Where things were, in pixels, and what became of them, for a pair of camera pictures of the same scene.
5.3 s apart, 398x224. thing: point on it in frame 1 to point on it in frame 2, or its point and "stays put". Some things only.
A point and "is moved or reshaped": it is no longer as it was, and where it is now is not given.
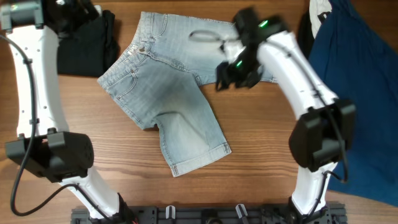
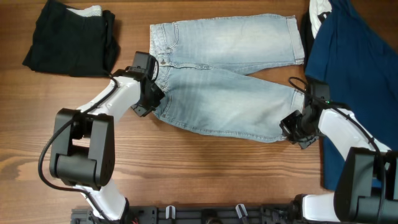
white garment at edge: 316,8 stays put
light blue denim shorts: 159,78 is moved or reshaped
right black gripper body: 245,70 to 297,130
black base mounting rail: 209,214 stays put
